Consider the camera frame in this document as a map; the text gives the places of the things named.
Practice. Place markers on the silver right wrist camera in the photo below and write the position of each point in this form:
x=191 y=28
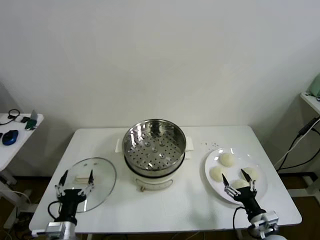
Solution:
x=270 y=218

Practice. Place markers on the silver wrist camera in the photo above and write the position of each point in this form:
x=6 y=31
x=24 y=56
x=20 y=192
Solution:
x=270 y=218
x=55 y=226

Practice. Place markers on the round glass pot lid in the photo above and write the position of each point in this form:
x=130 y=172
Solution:
x=105 y=172

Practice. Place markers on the white round plate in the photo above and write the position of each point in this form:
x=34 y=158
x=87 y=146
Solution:
x=217 y=186

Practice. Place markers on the blue computer mouse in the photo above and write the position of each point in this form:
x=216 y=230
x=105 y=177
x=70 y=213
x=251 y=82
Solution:
x=10 y=137

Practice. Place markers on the green circuit board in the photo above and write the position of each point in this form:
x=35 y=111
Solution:
x=30 y=123

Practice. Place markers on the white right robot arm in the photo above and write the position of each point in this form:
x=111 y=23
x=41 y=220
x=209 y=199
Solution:
x=262 y=231

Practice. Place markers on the stainless steel steamer basket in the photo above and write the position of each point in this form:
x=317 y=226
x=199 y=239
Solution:
x=140 y=160

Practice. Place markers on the white electric cooker base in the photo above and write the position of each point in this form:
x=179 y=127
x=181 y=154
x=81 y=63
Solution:
x=152 y=183

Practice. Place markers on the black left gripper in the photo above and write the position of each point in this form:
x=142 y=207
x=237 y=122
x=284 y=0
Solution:
x=71 y=200

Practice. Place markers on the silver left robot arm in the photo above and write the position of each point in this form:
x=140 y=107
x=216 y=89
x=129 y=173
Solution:
x=68 y=231

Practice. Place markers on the mint green appliance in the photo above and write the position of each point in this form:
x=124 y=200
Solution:
x=315 y=86

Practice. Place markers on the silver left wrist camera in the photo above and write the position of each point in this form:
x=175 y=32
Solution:
x=55 y=226

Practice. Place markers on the white work table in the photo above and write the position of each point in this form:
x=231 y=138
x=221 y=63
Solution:
x=175 y=212

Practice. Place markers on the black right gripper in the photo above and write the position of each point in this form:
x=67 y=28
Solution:
x=247 y=198

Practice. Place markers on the white side table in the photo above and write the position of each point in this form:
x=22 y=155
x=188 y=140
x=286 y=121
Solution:
x=311 y=100
x=3 y=116

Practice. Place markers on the small white device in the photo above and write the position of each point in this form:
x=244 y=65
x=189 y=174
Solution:
x=18 y=119

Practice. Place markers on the small black device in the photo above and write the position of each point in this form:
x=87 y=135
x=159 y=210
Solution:
x=24 y=120

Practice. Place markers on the white steamed baozi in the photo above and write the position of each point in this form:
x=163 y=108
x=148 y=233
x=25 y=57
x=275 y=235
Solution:
x=253 y=172
x=227 y=160
x=238 y=184
x=217 y=173

